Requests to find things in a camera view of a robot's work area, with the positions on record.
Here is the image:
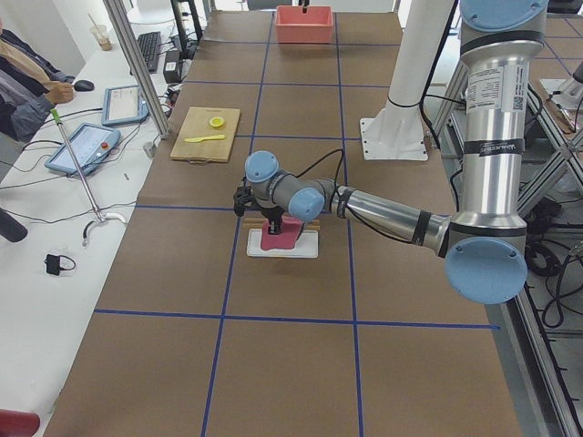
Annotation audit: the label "pink cleaning cloth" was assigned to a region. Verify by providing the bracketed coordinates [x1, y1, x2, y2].
[261, 216, 304, 250]

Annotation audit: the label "white rectangular tray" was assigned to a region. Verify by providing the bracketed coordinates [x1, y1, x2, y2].
[246, 229, 319, 259]

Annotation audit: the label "yellow plastic knife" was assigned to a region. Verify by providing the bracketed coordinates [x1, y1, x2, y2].
[184, 134, 226, 143]

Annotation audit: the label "wooden cutting board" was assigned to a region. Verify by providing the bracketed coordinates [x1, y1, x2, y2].
[170, 107, 240, 163]

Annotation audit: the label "yellow lemon slices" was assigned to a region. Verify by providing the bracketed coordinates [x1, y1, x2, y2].
[209, 116, 225, 129]

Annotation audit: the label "metal grabber stick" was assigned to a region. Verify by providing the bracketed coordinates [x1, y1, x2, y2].
[50, 108, 128, 248]

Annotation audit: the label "black power adapter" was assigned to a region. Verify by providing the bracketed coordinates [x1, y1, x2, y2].
[163, 50, 183, 84]

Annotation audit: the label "teach pendant far side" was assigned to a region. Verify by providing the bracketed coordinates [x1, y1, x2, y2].
[101, 85, 149, 127]

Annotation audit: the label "teach pendant near board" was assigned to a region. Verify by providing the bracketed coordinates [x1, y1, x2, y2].
[45, 123, 121, 176]

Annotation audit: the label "pink plastic bin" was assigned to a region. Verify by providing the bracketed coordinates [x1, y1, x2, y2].
[275, 5, 334, 44]

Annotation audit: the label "black keyboard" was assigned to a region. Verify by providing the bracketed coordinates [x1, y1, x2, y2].
[137, 32, 161, 73]

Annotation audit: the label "black computer mouse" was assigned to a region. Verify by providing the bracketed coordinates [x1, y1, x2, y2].
[74, 80, 95, 92]

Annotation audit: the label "plastic drink cup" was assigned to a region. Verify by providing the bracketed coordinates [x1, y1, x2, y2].
[87, 14, 112, 51]

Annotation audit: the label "seated person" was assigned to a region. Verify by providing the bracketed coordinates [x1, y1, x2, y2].
[1, 29, 75, 142]

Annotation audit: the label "red cylinder object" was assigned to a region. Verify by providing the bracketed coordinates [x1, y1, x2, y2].
[0, 409, 40, 437]

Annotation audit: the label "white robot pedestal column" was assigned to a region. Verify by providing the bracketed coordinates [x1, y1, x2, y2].
[360, 0, 456, 161]

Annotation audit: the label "small black clip cable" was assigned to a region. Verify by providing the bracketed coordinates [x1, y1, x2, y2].
[44, 253, 77, 276]

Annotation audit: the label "aluminium frame post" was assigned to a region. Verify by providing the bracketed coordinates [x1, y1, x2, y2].
[103, 0, 170, 139]

